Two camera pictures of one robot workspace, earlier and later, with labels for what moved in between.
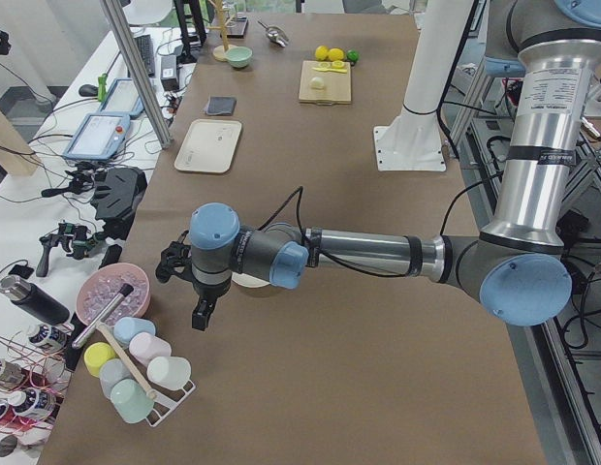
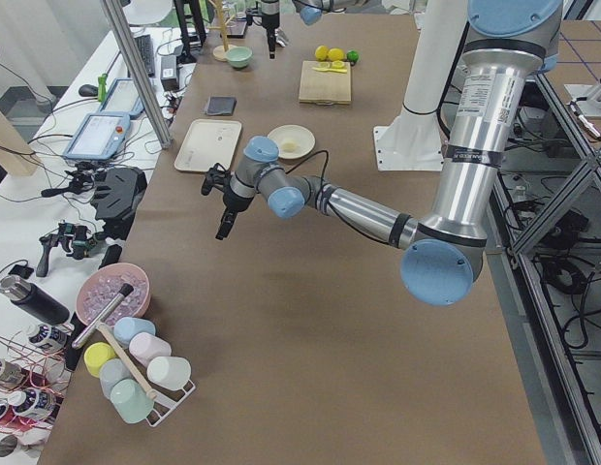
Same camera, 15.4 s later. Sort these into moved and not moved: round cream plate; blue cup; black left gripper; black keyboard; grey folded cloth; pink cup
Moved: black left gripper; round cream plate
Not moved: black keyboard; pink cup; blue cup; grey folded cloth
